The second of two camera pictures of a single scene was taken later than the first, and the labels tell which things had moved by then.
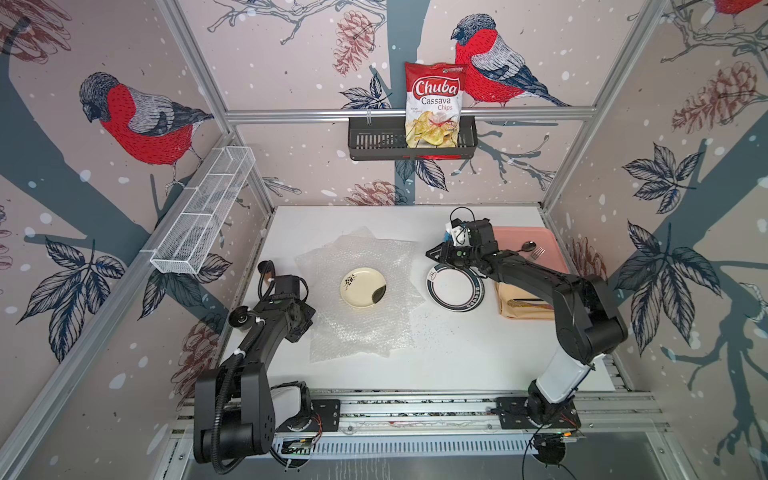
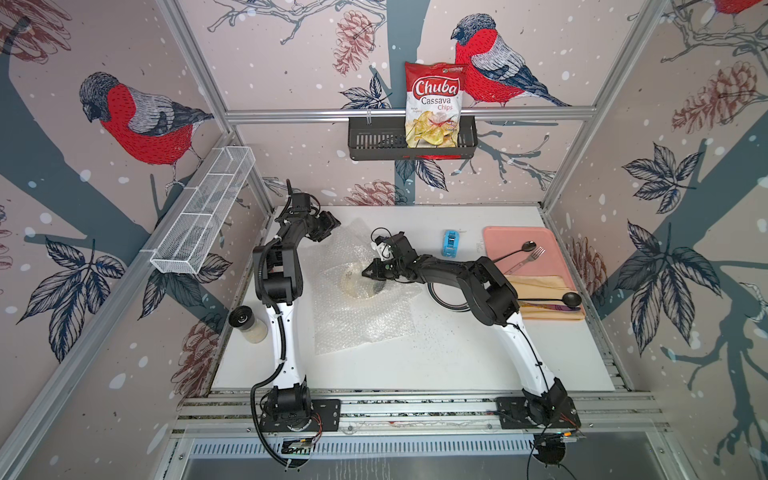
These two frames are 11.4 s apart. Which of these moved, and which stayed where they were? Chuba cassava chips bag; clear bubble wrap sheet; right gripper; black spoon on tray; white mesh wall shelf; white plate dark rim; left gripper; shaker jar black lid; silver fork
Moved: left gripper; right gripper; clear bubble wrap sheet
Stayed: silver fork; white plate dark rim; shaker jar black lid; Chuba cassava chips bag; white mesh wall shelf; black spoon on tray
